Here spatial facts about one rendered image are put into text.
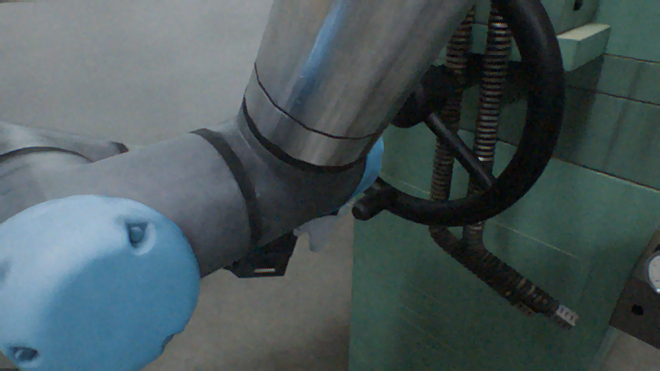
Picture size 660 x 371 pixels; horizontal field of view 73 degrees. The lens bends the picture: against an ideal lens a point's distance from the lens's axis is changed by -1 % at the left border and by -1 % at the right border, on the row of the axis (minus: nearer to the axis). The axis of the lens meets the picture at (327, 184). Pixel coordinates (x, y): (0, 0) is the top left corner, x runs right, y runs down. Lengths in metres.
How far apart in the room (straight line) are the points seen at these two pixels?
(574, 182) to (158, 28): 1.39
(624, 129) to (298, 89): 0.44
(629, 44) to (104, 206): 0.50
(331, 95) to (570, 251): 0.51
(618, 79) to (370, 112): 0.40
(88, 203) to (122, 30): 1.45
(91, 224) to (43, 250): 0.02
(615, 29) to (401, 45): 0.41
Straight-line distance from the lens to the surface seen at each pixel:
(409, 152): 0.72
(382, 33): 0.17
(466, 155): 0.44
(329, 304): 1.35
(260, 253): 0.39
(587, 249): 0.65
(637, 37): 0.56
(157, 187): 0.21
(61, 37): 1.58
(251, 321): 1.32
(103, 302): 0.19
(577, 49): 0.48
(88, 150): 0.31
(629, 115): 0.58
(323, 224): 0.45
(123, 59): 1.65
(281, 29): 0.19
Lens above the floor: 0.96
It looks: 30 degrees down
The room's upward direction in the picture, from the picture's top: straight up
